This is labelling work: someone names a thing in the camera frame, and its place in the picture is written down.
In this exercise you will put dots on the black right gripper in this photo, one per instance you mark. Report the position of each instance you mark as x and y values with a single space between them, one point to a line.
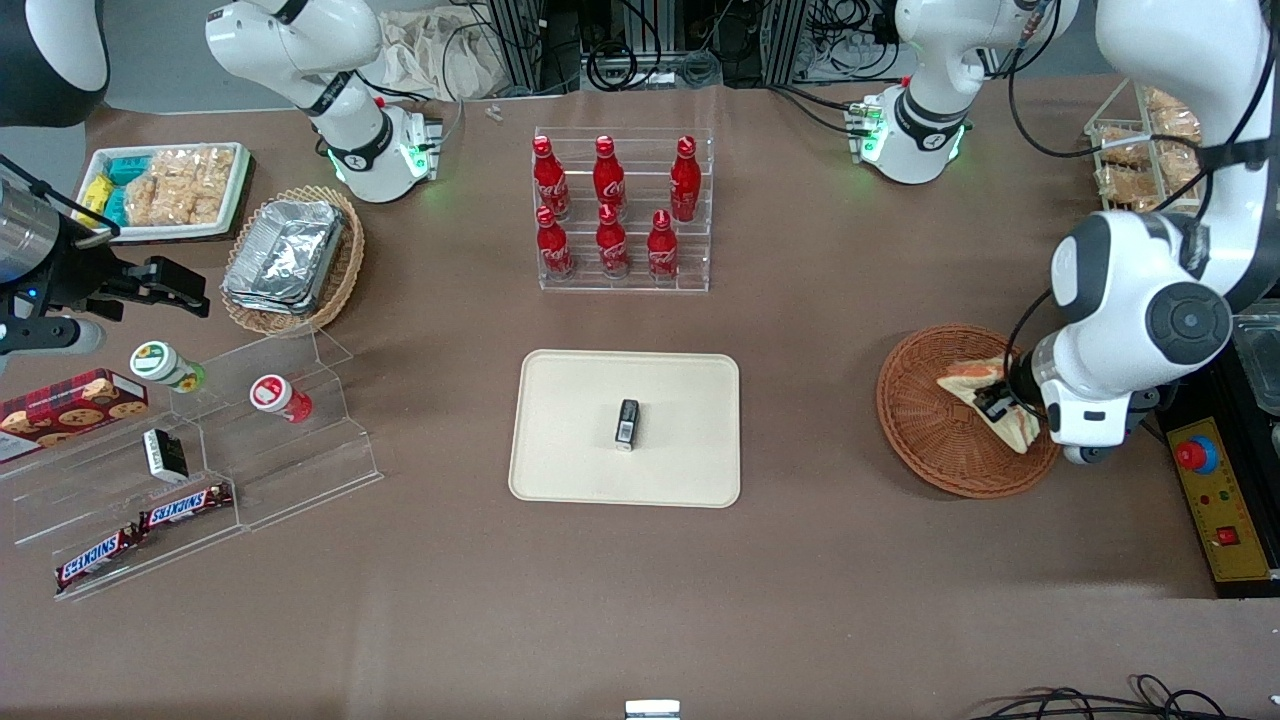
82 276

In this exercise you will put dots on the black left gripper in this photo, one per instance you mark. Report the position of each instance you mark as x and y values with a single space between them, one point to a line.
1018 384

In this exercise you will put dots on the triangular sandwich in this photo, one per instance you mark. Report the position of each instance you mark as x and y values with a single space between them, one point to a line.
965 380

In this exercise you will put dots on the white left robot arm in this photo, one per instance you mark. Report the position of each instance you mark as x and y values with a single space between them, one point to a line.
1130 300

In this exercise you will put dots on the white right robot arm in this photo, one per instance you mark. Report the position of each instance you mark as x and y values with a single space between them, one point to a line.
340 110

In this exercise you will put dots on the round brown wicker basket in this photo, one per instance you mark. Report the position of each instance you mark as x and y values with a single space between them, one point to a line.
925 440

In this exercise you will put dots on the white rectangular snack tray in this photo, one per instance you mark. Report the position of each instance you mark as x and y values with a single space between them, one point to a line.
235 205

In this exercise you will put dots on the light oval wicker basket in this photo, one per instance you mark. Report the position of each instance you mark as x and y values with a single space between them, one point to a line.
345 270

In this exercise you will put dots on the cream plastic tray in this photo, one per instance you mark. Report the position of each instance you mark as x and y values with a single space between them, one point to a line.
570 440

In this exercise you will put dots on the green lidded cup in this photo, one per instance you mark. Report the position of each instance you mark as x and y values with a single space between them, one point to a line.
160 362

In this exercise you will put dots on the teal snack packet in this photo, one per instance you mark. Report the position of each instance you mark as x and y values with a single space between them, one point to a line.
115 205
128 168

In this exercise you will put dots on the bagged rice crackers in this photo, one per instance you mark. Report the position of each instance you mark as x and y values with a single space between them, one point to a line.
180 185

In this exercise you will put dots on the stacked aluminium foil trays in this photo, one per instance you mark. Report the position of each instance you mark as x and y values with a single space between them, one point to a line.
285 255

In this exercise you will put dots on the yellow snack packet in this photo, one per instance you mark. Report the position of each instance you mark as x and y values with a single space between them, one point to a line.
94 195

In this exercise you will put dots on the red lidded cup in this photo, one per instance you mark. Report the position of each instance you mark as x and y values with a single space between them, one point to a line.
275 395

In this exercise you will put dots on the red cookie box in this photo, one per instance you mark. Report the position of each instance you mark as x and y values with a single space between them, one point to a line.
70 410

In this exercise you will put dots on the small black white box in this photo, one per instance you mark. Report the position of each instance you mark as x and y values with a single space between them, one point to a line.
165 455

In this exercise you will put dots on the snickers chocolate bar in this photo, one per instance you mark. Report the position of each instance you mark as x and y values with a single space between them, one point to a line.
185 506
95 558

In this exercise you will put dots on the clear acrylic stepped stand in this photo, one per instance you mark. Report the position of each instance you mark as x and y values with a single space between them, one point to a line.
310 470

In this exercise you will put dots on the yellow emergency stop box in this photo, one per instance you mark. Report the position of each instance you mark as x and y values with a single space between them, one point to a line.
1225 510

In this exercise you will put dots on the beige cloth bag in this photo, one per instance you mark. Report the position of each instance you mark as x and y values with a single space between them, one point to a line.
440 55

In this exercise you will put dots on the red cola bottle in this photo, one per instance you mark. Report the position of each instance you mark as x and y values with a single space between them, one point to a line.
609 180
612 248
685 185
662 255
554 250
550 180

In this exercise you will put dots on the clear acrylic bottle rack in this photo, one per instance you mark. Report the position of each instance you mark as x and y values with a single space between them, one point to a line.
640 280

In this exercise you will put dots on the small white device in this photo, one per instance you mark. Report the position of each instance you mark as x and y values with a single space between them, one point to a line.
652 710

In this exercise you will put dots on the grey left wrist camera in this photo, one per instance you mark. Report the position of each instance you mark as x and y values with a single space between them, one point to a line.
1085 455

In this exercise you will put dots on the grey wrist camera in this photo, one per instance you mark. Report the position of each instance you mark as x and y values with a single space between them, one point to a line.
50 335
1085 455

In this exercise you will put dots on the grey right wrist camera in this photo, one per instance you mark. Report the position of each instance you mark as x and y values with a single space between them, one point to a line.
50 335

